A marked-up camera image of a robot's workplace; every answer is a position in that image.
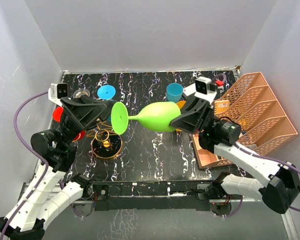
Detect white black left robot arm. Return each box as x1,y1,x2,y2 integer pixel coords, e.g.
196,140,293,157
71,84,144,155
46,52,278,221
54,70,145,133
0,95,115,240

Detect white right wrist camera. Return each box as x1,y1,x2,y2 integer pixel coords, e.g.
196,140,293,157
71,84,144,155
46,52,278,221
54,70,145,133
194,76,224,104

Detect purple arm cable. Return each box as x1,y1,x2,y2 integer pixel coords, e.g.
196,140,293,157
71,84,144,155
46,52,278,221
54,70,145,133
214,73,300,217
0,91,66,240

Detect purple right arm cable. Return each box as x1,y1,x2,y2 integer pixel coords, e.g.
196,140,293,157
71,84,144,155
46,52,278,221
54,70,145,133
214,73,300,217

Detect green wine glass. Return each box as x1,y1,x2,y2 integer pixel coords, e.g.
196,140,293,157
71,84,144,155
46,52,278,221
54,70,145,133
110,101,181,135

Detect aluminium frame rail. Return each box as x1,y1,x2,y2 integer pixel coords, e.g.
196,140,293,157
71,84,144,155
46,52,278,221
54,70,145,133
19,180,299,240

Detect yellow wine glass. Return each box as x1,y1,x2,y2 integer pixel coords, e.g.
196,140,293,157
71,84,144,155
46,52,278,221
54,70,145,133
176,100,186,132

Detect clear wine glass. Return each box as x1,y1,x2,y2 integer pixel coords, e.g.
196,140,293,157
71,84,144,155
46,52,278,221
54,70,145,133
73,89,90,99

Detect gold wire glass rack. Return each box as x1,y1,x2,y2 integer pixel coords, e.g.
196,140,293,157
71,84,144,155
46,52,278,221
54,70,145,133
86,120,124,160

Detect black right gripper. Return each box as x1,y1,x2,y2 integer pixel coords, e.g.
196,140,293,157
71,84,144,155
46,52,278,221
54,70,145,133
167,95,220,136

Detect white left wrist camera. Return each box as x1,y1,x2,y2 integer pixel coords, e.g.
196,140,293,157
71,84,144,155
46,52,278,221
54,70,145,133
48,83,68,107

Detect pink plastic file organizer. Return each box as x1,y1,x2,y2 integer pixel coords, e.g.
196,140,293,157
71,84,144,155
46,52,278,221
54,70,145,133
189,71,299,170

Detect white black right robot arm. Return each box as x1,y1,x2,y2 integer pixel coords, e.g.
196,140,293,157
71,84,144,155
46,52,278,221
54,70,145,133
169,97,300,214

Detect teal wine glass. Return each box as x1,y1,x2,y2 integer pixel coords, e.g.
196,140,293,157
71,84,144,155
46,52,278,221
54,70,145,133
166,83,184,103

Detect white small box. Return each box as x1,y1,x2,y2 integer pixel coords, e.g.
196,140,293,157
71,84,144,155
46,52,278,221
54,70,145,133
182,83,196,98

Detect blue wine glass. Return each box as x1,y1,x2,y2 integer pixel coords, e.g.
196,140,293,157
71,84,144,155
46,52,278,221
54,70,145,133
97,84,116,100

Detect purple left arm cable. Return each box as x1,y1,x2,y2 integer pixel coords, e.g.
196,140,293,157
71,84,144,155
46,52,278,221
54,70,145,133
0,91,66,240

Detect red wine glass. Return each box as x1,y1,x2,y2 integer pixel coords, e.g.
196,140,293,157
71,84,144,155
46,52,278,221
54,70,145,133
52,106,86,142

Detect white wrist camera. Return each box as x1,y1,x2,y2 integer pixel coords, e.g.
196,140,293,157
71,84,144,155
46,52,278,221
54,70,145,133
194,76,224,104
48,83,68,107

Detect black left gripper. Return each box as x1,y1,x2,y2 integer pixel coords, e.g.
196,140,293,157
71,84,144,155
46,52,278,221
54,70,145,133
58,94,118,147

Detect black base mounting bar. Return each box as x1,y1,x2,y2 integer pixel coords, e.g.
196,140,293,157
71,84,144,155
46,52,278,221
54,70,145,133
72,178,244,212

